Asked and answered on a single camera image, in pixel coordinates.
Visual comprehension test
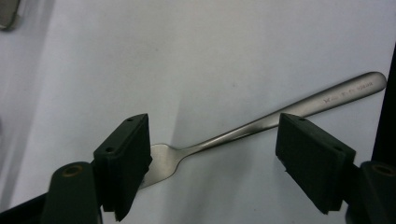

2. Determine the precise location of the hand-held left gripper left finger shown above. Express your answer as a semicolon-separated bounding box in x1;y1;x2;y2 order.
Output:
92;113;153;222

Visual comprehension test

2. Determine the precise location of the transparent grey plastic bin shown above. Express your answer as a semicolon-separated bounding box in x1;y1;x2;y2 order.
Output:
0;0;21;32

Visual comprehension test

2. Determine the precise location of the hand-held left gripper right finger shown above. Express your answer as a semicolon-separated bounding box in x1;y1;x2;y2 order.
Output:
275;112;357;216

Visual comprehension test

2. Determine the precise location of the white table cover sheet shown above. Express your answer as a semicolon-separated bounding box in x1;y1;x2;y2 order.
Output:
0;0;396;224

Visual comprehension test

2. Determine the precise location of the metal fork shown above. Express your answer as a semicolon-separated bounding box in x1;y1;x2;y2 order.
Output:
139;71;388;190

